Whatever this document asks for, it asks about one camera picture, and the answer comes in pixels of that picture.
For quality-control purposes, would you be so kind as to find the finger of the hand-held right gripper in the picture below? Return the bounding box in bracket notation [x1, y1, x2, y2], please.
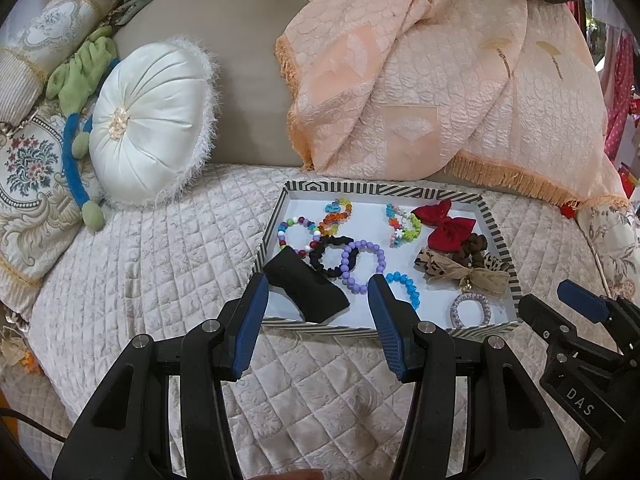
[556, 280, 640, 356]
[517, 294, 626, 376]

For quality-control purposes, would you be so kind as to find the green white bead bracelet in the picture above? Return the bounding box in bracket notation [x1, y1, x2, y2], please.
[385, 202, 423, 248]

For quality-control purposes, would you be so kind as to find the floral cream pillow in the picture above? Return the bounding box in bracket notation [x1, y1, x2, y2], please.
[575, 200, 640, 301]

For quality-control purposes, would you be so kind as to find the green plush toy blue band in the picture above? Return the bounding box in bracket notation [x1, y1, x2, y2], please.
[46, 27, 121, 233]

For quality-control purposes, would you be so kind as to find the orange beige tassel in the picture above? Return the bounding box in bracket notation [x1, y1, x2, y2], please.
[0, 327, 43, 376]

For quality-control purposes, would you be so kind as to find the sky blue bead bracelet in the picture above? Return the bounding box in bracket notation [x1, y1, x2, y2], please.
[384, 271, 421, 313]

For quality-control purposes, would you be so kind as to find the embroidered bolster cushion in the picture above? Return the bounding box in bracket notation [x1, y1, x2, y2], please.
[0, 0, 121, 126]

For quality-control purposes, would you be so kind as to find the quilted cream bedspread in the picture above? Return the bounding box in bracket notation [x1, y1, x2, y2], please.
[0, 162, 640, 480]

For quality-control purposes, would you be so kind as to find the lilac spiral hair tie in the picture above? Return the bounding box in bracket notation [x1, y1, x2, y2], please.
[450, 291, 493, 328]

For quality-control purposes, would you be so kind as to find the person's left hand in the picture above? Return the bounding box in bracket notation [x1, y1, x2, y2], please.
[257, 469, 326, 480]

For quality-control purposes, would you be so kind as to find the row of hanging clothes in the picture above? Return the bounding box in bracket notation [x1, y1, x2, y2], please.
[565, 0, 640, 161]

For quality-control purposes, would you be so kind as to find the black cable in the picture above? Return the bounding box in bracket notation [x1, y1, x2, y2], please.
[0, 407, 68, 443]

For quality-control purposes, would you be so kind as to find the orange blue faceted bead bracelet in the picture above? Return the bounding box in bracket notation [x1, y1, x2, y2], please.
[317, 198, 353, 237]

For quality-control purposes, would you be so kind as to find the striped cardboard box tray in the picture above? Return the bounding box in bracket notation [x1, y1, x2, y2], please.
[254, 180, 523, 338]

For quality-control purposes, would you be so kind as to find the brown scrunchie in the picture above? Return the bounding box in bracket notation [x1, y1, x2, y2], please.
[450, 234, 493, 267]

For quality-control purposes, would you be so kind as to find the multicolour round bead bracelet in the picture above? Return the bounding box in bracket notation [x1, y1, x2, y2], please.
[276, 215, 323, 257]

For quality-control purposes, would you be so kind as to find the beige padded headboard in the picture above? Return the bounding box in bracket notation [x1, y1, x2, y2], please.
[112, 0, 311, 168]

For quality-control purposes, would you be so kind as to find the white round satin cushion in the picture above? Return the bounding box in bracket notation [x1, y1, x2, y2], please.
[89, 36, 221, 208]

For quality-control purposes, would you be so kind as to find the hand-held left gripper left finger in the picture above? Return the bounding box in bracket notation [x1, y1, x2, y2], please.
[52, 272, 271, 480]

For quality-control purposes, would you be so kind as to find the black scrunchie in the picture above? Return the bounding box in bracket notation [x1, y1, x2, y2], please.
[308, 235, 355, 279]

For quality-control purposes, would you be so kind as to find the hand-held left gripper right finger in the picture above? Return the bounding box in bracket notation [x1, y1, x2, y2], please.
[367, 274, 581, 480]

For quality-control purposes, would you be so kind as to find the red fabric bow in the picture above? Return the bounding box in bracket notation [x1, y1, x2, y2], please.
[411, 199, 473, 252]

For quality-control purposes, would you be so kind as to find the peach fringed blanket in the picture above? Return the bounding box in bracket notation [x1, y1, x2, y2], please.
[275, 0, 631, 211]

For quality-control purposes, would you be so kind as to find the beige ribbon bow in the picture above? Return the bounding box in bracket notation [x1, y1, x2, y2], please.
[425, 255, 511, 297]

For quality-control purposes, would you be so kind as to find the purple bead bracelet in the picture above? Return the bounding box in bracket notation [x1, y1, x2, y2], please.
[340, 241, 388, 296]

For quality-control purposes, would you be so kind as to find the leopard print scrunchie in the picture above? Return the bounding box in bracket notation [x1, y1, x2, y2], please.
[414, 249, 512, 281]

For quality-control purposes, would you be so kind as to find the floral embroidered square cushion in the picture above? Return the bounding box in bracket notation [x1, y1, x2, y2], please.
[0, 100, 108, 311]

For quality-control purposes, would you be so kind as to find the black cloth pouch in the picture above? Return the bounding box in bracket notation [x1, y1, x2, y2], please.
[262, 247, 351, 323]

